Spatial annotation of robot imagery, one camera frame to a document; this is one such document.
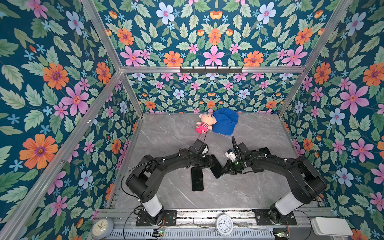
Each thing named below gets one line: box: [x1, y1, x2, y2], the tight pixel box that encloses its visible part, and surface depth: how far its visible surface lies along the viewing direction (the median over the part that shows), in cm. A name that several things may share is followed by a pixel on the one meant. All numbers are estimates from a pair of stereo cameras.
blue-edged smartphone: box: [209, 157, 225, 179], surface depth 89 cm
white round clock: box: [216, 214, 234, 235], surface depth 70 cm
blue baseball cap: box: [212, 107, 239, 136], surface depth 113 cm
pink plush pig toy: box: [196, 112, 217, 134], surface depth 109 cm
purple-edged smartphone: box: [191, 167, 204, 192], surface depth 86 cm
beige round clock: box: [90, 217, 114, 240], surface depth 69 cm
